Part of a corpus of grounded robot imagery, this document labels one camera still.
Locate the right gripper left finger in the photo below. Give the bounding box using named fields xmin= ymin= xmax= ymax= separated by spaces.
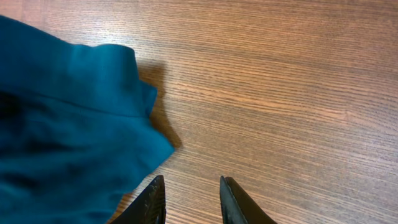
xmin=111 ymin=175 xmax=166 ymax=224

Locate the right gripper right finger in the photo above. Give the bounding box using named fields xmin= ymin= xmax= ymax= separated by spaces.
xmin=220 ymin=176 xmax=277 ymax=224

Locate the blue t-shirt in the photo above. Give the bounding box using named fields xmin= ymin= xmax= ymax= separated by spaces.
xmin=1 ymin=17 xmax=174 ymax=223

